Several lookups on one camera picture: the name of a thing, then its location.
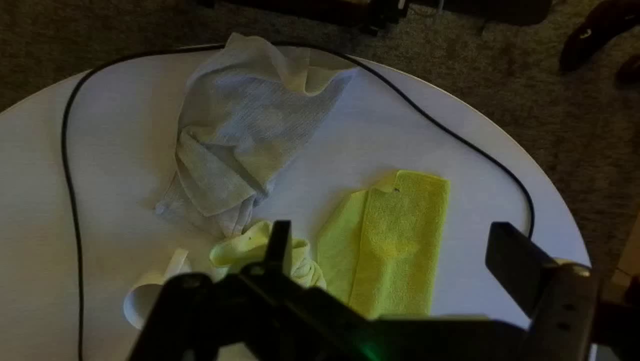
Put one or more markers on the white mug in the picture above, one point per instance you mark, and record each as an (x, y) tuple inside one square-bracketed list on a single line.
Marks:
[(143, 293)]

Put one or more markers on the white cloth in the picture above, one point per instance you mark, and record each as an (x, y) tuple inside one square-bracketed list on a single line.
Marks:
[(246, 126)]

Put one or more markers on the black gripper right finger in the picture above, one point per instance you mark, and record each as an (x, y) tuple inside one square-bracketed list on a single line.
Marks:
[(533, 281)]

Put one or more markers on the small pale yellow cloth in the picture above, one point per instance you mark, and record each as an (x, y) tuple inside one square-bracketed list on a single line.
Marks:
[(242, 250)]

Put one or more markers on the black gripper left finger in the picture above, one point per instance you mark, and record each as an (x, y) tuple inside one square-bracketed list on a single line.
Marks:
[(280, 247)]

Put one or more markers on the yellow-green microfiber towel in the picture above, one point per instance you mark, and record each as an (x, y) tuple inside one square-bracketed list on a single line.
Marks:
[(392, 247)]

